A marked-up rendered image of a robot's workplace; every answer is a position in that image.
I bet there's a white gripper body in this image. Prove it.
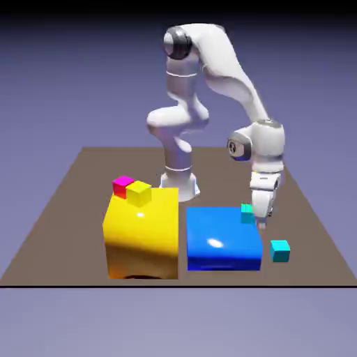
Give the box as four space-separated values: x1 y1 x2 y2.
251 188 279 225

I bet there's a small cyan cube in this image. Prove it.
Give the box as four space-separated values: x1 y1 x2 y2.
269 239 291 264
240 204 256 225

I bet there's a small yellow cube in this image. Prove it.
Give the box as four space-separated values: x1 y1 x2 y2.
125 180 153 208

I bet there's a small magenta cube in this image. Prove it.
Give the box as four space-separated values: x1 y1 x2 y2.
112 176 135 200

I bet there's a large blue box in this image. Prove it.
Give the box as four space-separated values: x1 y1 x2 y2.
185 206 264 272

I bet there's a large yellow box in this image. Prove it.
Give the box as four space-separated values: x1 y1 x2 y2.
102 187 180 280

